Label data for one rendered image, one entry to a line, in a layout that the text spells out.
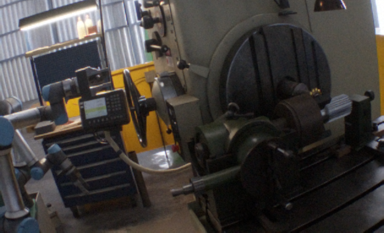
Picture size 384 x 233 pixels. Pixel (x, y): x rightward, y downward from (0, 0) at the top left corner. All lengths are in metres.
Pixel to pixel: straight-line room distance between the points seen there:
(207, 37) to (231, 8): 0.16
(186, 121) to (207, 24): 0.40
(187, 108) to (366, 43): 1.14
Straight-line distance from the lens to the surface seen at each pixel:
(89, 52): 3.45
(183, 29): 1.37
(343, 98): 1.35
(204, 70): 1.35
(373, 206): 1.09
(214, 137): 1.04
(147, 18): 1.61
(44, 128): 3.17
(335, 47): 1.77
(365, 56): 1.95
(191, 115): 1.31
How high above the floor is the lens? 1.62
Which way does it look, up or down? 12 degrees down
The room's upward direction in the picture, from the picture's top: 12 degrees counter-clockwise
